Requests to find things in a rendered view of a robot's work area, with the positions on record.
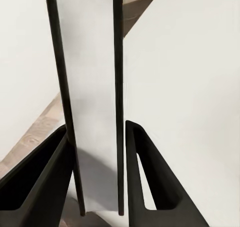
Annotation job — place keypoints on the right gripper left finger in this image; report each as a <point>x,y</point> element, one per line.
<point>33,193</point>

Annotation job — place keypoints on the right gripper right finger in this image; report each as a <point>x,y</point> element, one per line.
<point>174,207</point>

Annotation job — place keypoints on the hardback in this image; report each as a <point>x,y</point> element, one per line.
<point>87,38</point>

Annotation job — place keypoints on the bed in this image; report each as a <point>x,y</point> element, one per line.
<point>181,83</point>

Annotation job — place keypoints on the nightstand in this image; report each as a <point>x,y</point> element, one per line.
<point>132,11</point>

